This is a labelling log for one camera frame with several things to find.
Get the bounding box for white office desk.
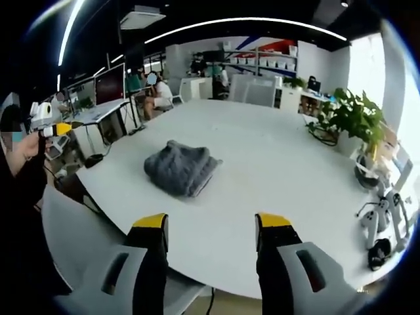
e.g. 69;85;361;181
64;97;140;155

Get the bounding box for grey office chair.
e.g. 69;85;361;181
41;186;211;315

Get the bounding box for ceiling air conditioner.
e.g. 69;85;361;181
119;10;167;30

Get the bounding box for white hand-held controllers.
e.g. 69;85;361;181
356;188;413;251

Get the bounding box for white cabinet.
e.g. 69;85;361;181
178;76;215;103

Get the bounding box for white headset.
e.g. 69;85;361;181
353;153;383;190

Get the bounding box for green potted plant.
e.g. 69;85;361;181
307;87;387;158

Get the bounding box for grey knitted sweater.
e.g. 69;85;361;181
143;140;224;198

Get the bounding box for shelf with white bins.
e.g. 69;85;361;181
222;41;300;72

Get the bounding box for black strap bundle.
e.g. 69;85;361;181
367;238;392;272

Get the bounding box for person's left hand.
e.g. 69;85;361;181
8;133;43;179

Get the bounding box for computer monitor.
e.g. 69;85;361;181
94;63;127;106

